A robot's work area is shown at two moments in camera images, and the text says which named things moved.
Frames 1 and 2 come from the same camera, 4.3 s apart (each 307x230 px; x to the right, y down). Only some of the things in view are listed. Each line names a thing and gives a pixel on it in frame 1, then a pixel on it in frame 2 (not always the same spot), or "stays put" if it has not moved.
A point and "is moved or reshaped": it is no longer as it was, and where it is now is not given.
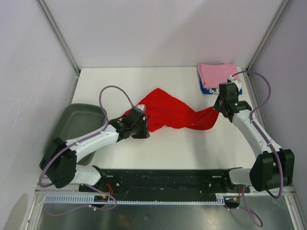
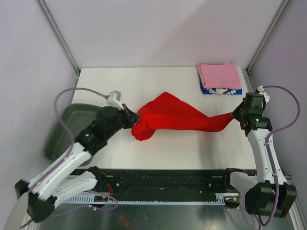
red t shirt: [165, 111] is moved or reshaped
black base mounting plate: [164, 184] stays put
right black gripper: [216, 106] → [235, 113]
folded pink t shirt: [213, 74] stays put
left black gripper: [145, 133] → [132, 118]
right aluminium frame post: [280, 10] stays put
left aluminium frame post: [59, 34] stays put
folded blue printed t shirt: [211, 91] stays put
